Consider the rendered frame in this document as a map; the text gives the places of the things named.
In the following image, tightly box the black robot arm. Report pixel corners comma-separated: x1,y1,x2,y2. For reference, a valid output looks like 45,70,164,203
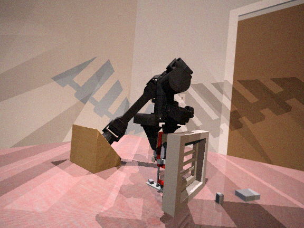
102,58,194,145

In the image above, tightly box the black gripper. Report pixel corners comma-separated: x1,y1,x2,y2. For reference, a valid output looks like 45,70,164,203
134,96,186,150

